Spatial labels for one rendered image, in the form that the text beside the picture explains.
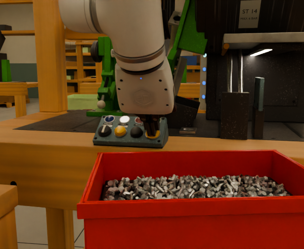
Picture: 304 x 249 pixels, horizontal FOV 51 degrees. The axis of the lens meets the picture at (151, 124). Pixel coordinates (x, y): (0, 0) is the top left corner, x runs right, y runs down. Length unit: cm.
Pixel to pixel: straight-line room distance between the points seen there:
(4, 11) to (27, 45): 140
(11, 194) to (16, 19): 1209
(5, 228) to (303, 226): 48
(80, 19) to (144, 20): 10
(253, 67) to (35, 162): 67
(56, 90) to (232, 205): 110
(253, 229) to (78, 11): 37
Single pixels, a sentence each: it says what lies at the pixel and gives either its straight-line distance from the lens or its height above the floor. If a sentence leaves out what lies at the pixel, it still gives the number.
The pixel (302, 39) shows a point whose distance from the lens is 69.
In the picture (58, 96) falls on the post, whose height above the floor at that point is 95.
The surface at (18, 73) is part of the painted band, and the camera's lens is 1255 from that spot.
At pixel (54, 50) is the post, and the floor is 113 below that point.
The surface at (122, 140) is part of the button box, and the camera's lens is 66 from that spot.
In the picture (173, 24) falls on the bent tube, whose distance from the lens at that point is 93.
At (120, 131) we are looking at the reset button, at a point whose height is 93.
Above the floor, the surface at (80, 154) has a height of 88.
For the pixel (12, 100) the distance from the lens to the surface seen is 971.
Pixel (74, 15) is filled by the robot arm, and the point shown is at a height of 114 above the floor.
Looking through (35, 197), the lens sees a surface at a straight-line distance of 78.
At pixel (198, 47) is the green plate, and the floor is 112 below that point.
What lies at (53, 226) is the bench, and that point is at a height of 36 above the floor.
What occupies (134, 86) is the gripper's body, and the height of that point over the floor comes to 103.
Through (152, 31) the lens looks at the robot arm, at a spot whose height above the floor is 111.
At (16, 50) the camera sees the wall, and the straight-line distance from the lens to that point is 1257.
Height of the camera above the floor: 106
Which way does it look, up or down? 10 degrees down
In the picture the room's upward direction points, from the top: straight up
